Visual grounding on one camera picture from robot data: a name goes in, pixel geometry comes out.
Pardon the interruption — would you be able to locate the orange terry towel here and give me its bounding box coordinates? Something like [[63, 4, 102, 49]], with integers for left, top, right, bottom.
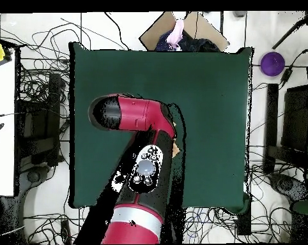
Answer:
[[171, 121, 181, 157]]

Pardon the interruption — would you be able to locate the dark green table cloth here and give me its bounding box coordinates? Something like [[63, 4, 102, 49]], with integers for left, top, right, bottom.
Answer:
[[68, 41, 254, 214]]

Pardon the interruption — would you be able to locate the dark blue clothing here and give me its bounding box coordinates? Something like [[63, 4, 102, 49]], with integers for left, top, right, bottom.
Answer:
[[155, 30, 220, 52]]

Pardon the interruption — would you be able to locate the brown cardboard box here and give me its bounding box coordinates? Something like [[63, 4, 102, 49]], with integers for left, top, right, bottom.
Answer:
[[139, 11, 230, 52]]

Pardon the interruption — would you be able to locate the pink cloth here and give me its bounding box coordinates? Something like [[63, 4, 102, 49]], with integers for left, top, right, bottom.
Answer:
[[166, 19, 185, 49]]

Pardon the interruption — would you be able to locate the black equipment stand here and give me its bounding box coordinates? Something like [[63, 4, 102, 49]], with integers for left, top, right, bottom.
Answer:
[[15, 72, 63, 167], [263, 83, 308, 174]]

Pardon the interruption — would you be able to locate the purple bowl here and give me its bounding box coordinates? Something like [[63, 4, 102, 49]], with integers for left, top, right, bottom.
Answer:
[[260, 51, 286, 77]]

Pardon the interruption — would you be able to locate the dark grey floor base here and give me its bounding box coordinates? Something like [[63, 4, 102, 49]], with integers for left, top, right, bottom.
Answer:
[[268, 173, 308, 202]]

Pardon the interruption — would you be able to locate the black power adapter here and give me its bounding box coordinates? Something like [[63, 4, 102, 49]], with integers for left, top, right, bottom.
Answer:
[[281, 67, 294, 84]]

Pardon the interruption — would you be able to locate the white side table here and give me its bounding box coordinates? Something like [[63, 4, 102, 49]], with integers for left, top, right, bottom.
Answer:
[[0, 48, 15, 197]]

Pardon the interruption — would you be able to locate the black tripod rod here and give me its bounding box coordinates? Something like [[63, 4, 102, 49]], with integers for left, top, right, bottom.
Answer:
[[272, 11, 308, 50]]

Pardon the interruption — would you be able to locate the black cable tangle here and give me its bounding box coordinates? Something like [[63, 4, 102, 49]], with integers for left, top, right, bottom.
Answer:
[[15, 17, 70, 103], [184, 206, 293, 243], [23, 206, 109, 244]]

